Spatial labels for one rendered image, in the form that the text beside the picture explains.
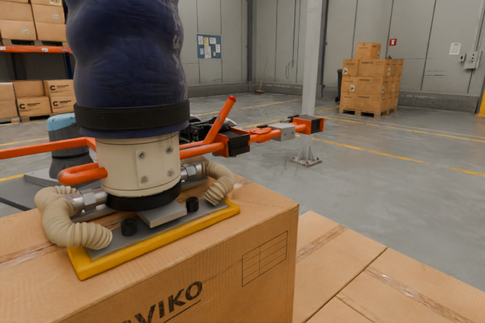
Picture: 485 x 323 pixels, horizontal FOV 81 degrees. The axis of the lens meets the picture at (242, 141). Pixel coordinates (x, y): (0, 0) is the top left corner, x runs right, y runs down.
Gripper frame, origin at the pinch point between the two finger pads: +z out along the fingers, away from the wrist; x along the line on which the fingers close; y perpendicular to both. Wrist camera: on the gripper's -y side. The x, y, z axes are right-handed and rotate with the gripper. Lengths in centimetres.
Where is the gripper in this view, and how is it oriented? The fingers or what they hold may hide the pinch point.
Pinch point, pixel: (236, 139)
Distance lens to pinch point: 80.8
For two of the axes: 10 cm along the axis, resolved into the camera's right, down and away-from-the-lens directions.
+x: 0.0, -9.6, -2.7
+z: 6.5, 2.0, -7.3
